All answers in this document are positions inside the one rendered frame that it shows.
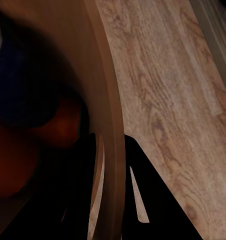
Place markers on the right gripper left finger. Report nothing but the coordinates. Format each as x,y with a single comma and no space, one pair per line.
60,207

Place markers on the wood fireplace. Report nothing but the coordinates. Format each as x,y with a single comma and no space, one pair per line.
211,16

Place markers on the trash can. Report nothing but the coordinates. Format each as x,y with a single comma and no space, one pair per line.
68,38

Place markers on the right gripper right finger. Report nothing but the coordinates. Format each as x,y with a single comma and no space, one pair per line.
167,219

